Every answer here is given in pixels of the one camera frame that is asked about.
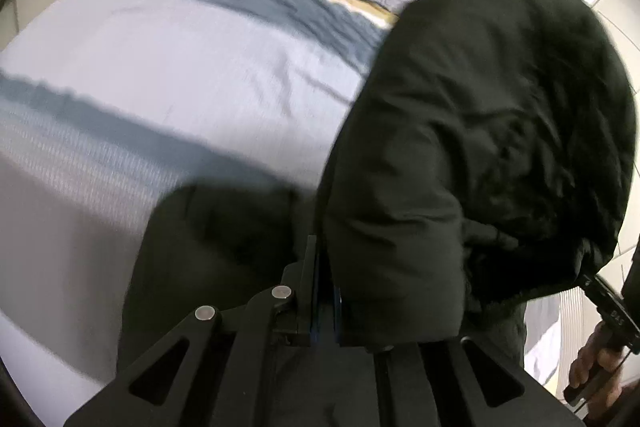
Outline right hand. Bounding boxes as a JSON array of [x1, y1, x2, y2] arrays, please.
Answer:
[[568, 322, 640, 423]]

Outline black puffer jacket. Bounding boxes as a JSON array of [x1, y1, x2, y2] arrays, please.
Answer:
[[116, 0, 636, 369]]

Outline striped duvet cover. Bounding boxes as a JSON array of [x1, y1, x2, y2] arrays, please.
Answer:
[[1, 0, 399, 426]]

